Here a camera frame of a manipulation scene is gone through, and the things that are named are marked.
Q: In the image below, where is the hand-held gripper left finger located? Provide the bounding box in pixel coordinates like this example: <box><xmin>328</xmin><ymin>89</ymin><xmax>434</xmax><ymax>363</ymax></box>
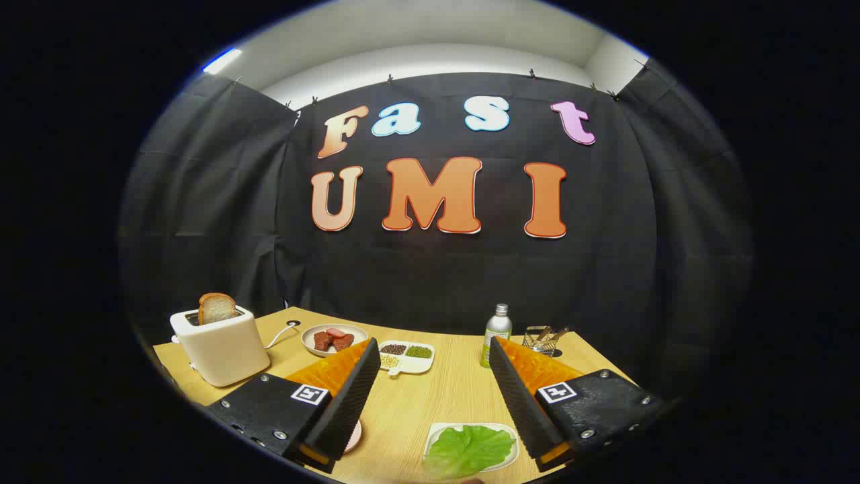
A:
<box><xmin>204</xmin><ymin>337</ymin><xmax>382</xmax><ymax>475</ymax></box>

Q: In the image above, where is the round white plate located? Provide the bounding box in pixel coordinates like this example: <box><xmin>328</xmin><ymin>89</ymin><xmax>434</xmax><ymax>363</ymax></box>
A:
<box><xmin>302</xmin><ymin>324</ymin><xmax>368</xmax><ymax>357</ymax></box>

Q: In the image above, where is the green lettuce leaf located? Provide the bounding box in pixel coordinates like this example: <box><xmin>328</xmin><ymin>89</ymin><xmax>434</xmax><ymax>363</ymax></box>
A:
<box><xmin>425</xmin><ymin>425</ymin><xmax>517</xmax><ymax>479</ymax></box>

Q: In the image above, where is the green and silver bottle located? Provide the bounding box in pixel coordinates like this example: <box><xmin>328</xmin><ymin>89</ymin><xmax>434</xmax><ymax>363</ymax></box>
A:
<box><xmin>480</xmin><ymin>303</ymin><xmax>513</xmax><ymax>368</ymax></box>

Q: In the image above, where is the metal wire utensil holder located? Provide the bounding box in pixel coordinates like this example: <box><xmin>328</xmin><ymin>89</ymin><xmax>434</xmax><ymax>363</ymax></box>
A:
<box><xmin>522</xmin><ymin>326</ymin><xmax>564</xmax><ymax>357</ymax></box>

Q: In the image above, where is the divided white dish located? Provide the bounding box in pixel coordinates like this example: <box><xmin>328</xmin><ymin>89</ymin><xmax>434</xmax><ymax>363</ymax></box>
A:
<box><xmin>378</xmin><ymin>340</ymin><xmax>435</xmax><ymax>376</ymax></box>

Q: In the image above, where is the ceiling light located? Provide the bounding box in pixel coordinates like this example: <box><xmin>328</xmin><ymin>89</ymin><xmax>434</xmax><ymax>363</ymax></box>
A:
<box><xmin>202</xmin><ymin>48</ymin><xmax>243</xmax><ymax>75</ymax></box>

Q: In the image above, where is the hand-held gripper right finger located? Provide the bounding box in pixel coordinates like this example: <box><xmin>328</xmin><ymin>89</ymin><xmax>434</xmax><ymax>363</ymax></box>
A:
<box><xmin>488</xmin><ymin>336</ymin><xmax>666</xmax><ymax>473</ymax></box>

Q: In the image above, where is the white rectangular plate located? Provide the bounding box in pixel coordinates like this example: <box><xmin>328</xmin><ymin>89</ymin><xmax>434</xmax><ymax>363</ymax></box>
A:
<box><xmin>424</xmin><ymin>422</ymin><xmax>520</xmax><ymax>473</ymax></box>

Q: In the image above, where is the white power cable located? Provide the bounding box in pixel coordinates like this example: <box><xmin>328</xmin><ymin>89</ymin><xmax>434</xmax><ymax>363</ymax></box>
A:
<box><xmin>265</xmin><ymin>323</ymin><xmax>300</xmax><ymax>349</ymax></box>

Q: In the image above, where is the toasted bread slice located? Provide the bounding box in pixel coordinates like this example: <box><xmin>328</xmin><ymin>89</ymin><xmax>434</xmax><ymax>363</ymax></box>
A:
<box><xmin>198</xmin><ymin>292</ymin><xmax>238</xmax><ymax>326</ymax></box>

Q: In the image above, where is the white toaster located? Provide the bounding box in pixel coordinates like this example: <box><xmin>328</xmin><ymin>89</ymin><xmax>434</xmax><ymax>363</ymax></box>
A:
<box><xmin>170</xmin><ymin>305</ymin><xmax>271</xmax><ymax>388</ymax></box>

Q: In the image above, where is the black backdrop cloth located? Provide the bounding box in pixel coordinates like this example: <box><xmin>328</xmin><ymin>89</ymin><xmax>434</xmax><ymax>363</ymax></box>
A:
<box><xmin>118</xmin><ymin>67</ymin><xmax>753</xmax><ymax>404</ymax></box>

